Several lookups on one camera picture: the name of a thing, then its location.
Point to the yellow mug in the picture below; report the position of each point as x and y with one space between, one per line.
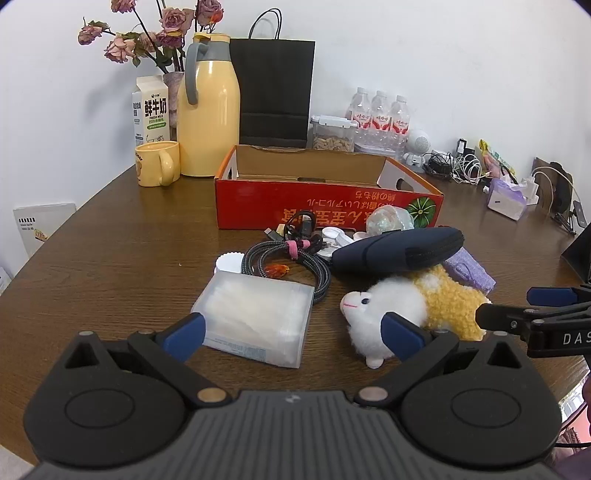
150 164

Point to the small water bottle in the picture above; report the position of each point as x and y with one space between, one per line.
400 117
381 113
359 110

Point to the clear plastic box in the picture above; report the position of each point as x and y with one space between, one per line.
254 304

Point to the clear nut container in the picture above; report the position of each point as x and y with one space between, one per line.
330 138

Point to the black box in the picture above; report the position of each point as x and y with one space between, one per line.
581 261

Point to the small black device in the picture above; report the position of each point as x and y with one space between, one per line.
463 146

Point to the small white bottle cap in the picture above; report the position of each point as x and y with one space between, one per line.
330 232
347 240

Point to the orange candy wrapper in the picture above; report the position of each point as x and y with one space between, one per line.
278 271

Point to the brown wooden stand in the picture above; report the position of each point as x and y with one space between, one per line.
545 191

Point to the purple packet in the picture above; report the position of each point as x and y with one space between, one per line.
471 272

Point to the white round robot toy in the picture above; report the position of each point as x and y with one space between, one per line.
419 140

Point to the yellow thermos jug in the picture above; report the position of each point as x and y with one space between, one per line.
207 115

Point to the white and yellow plush sheep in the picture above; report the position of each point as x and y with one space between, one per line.
392 300

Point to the black phone holder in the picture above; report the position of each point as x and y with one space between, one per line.
578 213

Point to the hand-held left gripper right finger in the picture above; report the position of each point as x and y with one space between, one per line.
401 339

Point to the navy zip pouch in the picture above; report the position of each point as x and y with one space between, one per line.
392 254

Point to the red cardboard box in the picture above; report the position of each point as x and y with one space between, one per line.
258 203

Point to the white milk carton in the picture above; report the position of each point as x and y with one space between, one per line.
154 115

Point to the iridescent plastic bag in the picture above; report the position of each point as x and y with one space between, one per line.
390 219

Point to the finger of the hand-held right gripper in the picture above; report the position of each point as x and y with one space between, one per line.
549 295
503 317

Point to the mottled flower vase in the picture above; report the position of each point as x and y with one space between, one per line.
173 92

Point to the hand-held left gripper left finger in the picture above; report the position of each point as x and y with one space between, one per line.
187 334

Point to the purple tissue pack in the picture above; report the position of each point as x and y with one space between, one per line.
505 196

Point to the dried pink rose bouquet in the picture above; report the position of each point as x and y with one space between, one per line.
173 21

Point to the large white bottle cap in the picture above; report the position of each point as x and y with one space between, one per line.
228 264

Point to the black paper bag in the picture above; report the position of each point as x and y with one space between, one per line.
272 83

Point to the green and yellow snack packet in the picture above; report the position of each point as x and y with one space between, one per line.
496 159

